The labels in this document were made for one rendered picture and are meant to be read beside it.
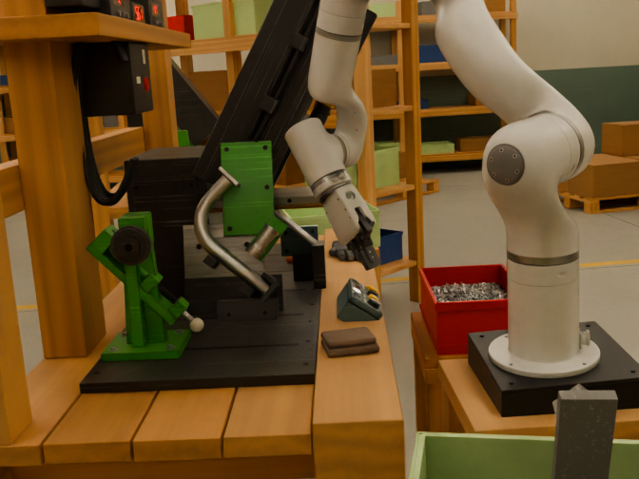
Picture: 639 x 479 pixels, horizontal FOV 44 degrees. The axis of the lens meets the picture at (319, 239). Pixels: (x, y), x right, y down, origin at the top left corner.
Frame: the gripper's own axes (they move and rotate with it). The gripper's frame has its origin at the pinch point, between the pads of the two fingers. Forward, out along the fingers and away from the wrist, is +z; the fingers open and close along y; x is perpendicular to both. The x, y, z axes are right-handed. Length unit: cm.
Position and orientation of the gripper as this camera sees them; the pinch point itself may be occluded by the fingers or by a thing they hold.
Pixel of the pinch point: (369, 258)
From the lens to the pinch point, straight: 161.7
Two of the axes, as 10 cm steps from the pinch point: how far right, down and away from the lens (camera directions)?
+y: -3.3, 3.7, 8.7
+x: -8.3, 3.2, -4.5
